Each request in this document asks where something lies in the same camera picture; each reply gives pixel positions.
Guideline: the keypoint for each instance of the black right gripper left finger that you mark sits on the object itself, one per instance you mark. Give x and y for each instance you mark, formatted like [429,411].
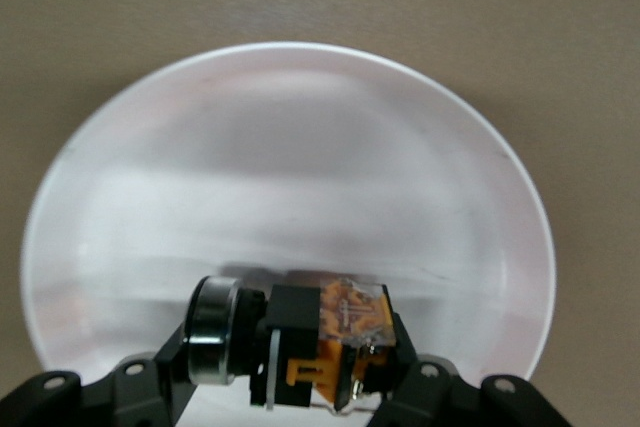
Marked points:
[100,397]

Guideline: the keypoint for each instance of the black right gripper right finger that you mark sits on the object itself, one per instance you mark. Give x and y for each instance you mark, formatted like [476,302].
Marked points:
[450,397]

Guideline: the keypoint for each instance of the orange push-button switch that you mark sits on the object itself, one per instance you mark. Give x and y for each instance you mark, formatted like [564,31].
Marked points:
[295,327]

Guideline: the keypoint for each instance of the white round plate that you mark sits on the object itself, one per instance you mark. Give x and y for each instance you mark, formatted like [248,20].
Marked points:
[300,172]

